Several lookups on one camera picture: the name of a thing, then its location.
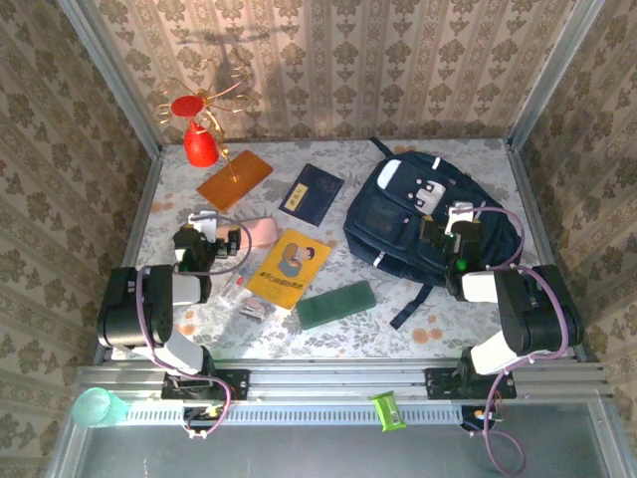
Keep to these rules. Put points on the pink pencil case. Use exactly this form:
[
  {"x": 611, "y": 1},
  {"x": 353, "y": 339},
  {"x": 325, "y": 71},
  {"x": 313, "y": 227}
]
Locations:
[{"x": 261, "y": 233}]

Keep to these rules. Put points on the navy blue backpack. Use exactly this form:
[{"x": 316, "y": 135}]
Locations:
[{"x": 388, "y": 219}]

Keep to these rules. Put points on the clear plastic pen pack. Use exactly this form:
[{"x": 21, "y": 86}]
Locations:
[{"x": 231, "y": 293}]

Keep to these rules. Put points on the yellow illustrated book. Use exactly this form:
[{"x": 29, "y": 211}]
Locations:
[{"x": 291, "y": 269}]

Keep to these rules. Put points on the navy blue notebook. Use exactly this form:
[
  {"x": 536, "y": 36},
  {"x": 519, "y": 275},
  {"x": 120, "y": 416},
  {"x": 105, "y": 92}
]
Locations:
[{"x": 311, "y": 194}]

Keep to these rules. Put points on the green pencil case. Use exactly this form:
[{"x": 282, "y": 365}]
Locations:
[{"x": 336, "y": 305}]

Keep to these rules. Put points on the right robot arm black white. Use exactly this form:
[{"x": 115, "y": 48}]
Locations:
[{"x": 537, "y": 313}]

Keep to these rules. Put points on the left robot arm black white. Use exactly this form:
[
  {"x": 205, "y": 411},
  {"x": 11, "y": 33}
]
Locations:
[{"x": 134, "y": 318}]

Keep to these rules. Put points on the red cone shade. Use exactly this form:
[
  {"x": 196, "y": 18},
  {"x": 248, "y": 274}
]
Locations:
[{"x": 200, "y": 147}]

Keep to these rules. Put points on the red disc shade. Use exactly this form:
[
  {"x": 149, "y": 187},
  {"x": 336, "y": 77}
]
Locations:
[{"x": 188, "y": 106}]

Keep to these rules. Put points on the green snack packet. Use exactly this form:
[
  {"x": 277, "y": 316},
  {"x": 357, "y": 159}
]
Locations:
[{"x": 389, "y": 410}]

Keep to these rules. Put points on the teal plastic cup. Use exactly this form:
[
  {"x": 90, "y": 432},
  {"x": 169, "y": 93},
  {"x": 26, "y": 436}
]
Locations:
[{"x": 94, "y": 408}]

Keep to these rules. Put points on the grey metal shelf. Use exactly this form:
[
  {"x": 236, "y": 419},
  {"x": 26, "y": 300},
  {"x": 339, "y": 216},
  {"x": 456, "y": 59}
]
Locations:
[{"x": 298, "y": 453}]

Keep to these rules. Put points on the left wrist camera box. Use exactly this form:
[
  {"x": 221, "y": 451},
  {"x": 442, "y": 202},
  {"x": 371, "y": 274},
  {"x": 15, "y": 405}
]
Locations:
[{"x": 204, "y": 219}]

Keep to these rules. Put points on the aluminium table side rail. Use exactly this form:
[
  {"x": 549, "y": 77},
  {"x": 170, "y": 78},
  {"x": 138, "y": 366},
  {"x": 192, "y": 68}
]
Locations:
[
  {"x": 143, "y": 204},
  {"x": 523, "y": 179}
]

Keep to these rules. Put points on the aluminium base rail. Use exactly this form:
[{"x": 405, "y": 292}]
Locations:
[{"x": 338, "y": 378}]

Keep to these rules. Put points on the aluminium frame post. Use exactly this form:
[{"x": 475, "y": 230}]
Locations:
[
  {"x": 109, "y": 79},
  {"x": 552, "y": 79}
]

